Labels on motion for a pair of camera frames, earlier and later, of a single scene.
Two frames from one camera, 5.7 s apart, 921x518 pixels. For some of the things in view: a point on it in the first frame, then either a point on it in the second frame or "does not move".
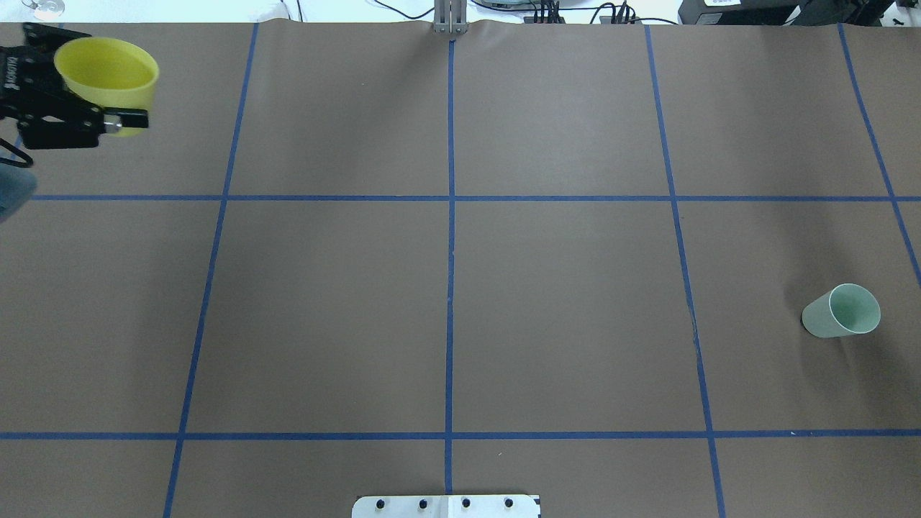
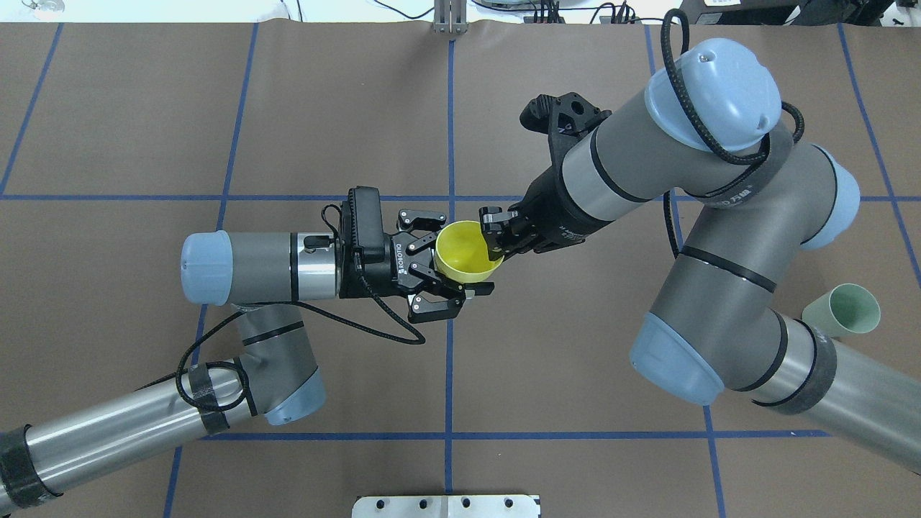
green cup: [848, 309] does not move
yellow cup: [111, 73] -> [462, 253]
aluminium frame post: [450, 17] does not move
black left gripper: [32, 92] -> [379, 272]
